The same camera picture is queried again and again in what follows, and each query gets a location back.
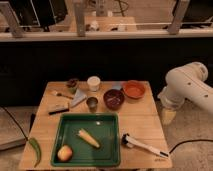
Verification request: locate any green chili pepper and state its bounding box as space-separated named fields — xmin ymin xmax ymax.
xmin=28 ymin=137 xmax=42 ymax=166

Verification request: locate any small metal cup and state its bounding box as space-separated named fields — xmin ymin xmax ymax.
xmin=86 ymin=97 xmax=98 ymax=112

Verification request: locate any dark maroon bowl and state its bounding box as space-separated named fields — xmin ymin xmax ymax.
xmin=103 ymin=89 xmax=125 ymax=110

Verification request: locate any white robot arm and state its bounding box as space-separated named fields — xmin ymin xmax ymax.
xmin=158 ymin=62 xmax=213 ymax=125

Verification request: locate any black cable right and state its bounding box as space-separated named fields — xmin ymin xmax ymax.
xmin=168 ymin=138 xmax=213 ymax=154

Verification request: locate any white black dish brush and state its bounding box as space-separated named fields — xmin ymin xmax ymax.
xmin=122 ymin=134 xmax=169 ymax=158

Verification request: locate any yellow corn cob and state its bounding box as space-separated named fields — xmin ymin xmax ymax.
xmin=78 ymin=129 xmax=100 ymax=148

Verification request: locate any small wooden brush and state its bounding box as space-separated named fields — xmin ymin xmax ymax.
xmin=51 ymin=90 xmax=73 ymax=99

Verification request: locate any green plastic tray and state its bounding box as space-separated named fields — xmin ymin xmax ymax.
xmin=51 ymin=113 xmax=120 ymax=167

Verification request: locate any grey metal frame rail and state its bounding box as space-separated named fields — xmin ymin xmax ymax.
xmin=0 ymin=0 xmax=213 ymax=42

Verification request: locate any black cable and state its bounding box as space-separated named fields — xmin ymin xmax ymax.
xmin=168 ymin=138 xmax=213 ymax=154
xmin=0 ymin=105 xmax=30 ymax=141

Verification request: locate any black cable left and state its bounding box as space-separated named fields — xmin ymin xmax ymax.
xmin=0 ymin=105 xmax=30 ymax=141

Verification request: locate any white cylindrical container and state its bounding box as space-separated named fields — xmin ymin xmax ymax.
xmin=87 ymin=76 xmax=101 ymax=92

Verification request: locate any orange red bowl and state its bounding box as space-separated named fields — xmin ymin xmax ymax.
xmin=122 ymin=80 xmax=145 ymax=99

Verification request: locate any yellow red apple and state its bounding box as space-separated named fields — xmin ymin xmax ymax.
xmin=57 ymin=145 xmax=73 ymax=161

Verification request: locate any grey folded cloth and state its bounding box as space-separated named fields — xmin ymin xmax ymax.
xmin=70 ymin=89 xmax=87 ymax=107

